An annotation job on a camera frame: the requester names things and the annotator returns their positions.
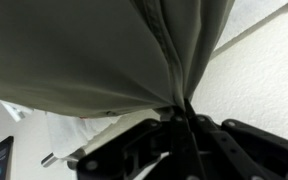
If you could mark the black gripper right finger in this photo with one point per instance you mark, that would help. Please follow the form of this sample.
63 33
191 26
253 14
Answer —
250 153

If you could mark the white hanging towel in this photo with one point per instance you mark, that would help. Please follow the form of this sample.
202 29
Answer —
67 133

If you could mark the olive green pants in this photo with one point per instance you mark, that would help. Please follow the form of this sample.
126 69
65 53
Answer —
84 56

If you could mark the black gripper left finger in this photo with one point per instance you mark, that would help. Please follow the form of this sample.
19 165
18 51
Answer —
180 150

